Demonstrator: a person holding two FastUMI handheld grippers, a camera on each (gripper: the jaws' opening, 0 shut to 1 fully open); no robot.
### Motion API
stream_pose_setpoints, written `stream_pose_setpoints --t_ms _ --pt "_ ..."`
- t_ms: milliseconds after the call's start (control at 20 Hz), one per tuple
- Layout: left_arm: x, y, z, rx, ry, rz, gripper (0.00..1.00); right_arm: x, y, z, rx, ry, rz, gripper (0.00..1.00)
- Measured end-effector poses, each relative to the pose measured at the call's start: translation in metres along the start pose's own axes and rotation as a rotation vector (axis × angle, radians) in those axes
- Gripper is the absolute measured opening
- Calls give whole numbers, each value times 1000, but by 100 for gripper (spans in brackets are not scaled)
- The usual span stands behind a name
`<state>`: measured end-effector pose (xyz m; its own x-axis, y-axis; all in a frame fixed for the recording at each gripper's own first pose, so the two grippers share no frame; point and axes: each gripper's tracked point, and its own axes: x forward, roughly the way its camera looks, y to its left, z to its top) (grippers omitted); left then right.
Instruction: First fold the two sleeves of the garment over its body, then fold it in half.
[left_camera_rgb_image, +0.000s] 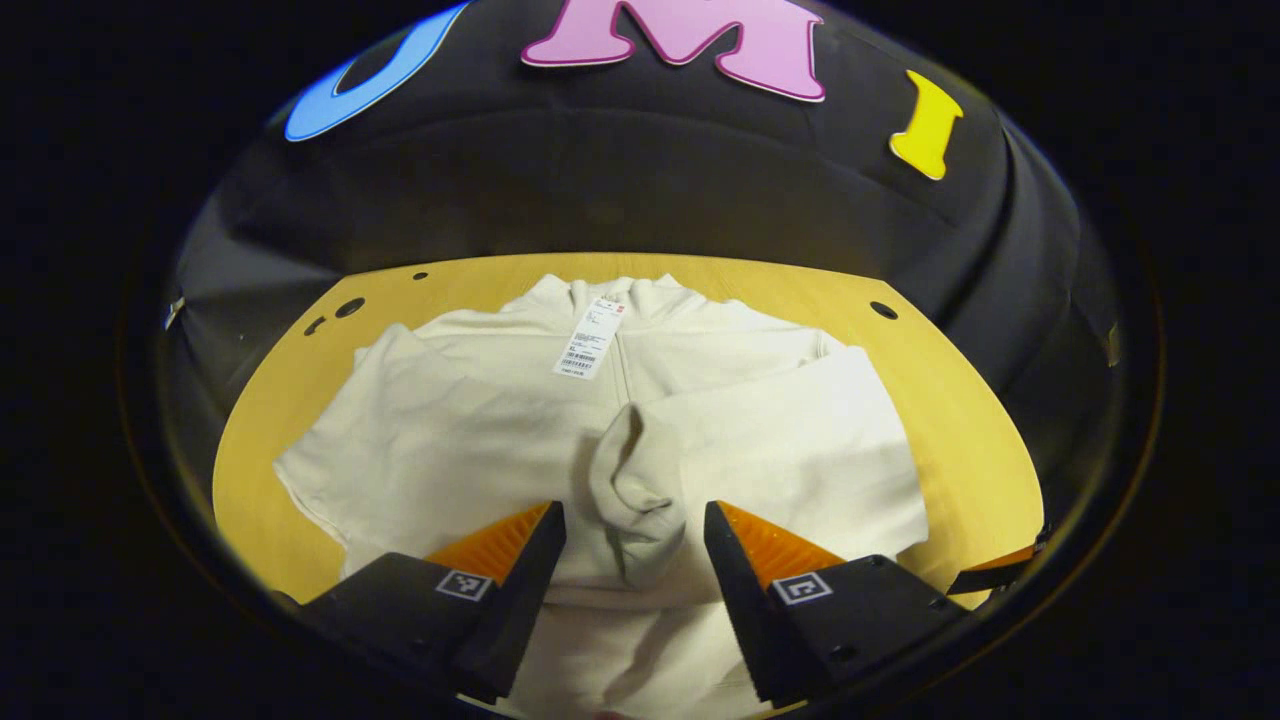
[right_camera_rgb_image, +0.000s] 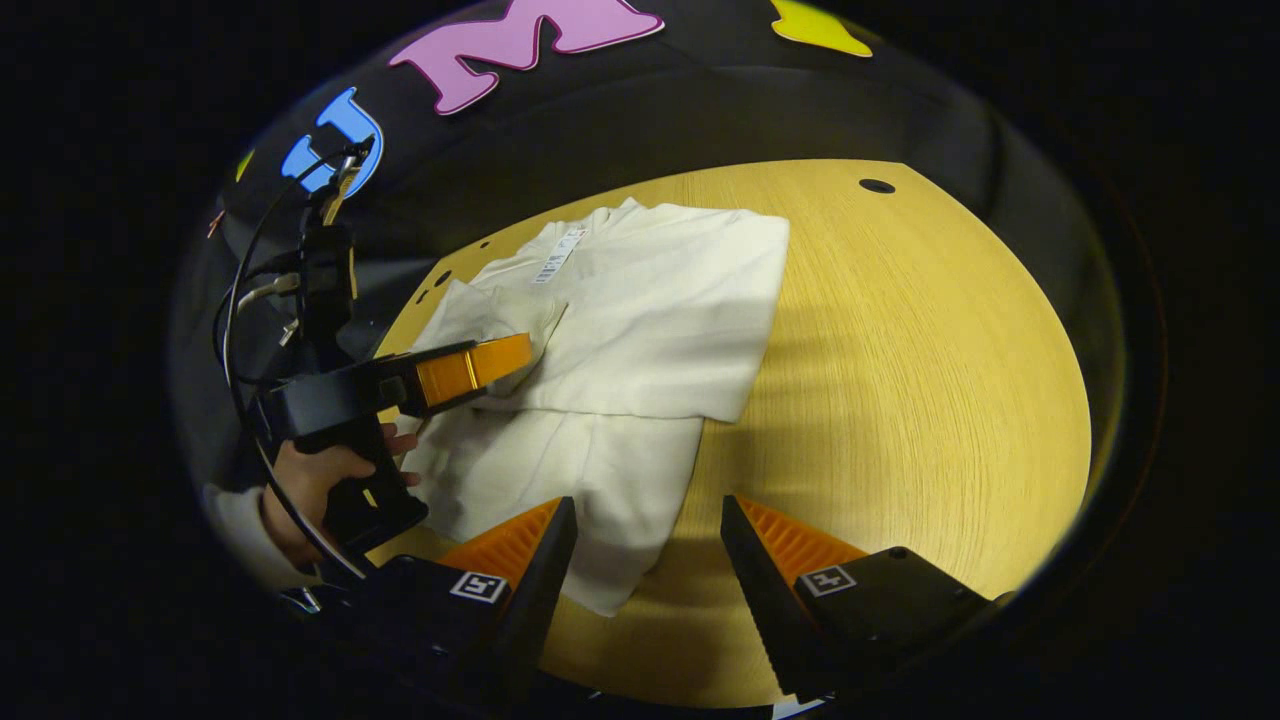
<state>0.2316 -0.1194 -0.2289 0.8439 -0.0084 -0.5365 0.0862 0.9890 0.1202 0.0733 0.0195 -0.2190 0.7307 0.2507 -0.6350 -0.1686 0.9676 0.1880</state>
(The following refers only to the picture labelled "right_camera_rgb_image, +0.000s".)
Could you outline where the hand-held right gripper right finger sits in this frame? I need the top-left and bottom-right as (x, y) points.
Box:
(720, 494), (1011, 701)

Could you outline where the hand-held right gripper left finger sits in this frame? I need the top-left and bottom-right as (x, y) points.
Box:
(300, 496), (579, 706)

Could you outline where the white zip sweatshirt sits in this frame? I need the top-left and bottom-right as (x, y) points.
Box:
(395, 197), (791, 618)

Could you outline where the white paper hang tag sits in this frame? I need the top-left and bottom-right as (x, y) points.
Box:
(533, 228), (589, 286)

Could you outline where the black backdrop cloth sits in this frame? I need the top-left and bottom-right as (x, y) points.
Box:
(165, 0), (1131, 601)

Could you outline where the black cable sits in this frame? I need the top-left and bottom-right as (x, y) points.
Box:
(212, 140), (373, 586)

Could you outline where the white cable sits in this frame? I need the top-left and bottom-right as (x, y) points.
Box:
(237, 273), (303, 313)

